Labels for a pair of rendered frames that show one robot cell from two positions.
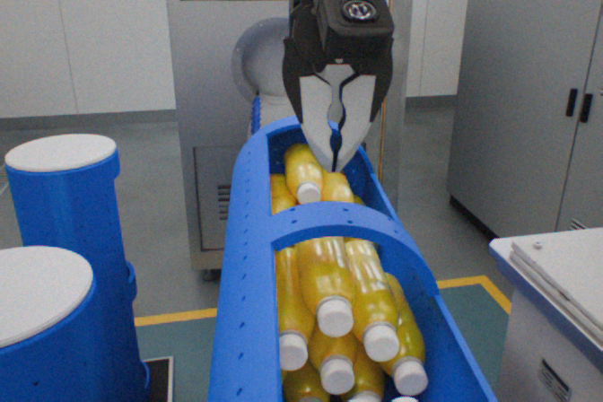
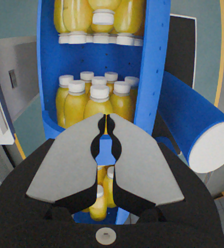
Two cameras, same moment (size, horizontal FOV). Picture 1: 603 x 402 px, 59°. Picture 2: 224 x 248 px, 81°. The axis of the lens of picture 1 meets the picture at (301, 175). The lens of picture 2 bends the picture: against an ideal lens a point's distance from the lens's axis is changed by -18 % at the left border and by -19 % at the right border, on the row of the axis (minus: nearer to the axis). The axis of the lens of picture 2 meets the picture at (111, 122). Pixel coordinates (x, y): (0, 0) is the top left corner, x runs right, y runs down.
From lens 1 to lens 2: 0.38 m
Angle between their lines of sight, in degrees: 38
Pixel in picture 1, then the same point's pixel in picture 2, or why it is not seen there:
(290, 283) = not seen: hidden behind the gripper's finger
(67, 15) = not seen: outside the picture
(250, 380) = (158, 24)
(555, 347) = (6, 86)
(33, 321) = (209, 134)
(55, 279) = (201, 155)
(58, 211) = not seen: hidden behind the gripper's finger
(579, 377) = (3, 72)
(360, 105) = (64, 156)
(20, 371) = (208, 118)
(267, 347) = (150, 37)
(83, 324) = (191, 137)
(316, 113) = (140, 150)
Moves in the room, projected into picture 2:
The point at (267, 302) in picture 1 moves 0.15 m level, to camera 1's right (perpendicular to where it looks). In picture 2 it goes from (145, 75) to (53, 64)
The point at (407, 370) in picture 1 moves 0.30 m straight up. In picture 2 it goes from (66, 79) to (2, 164)
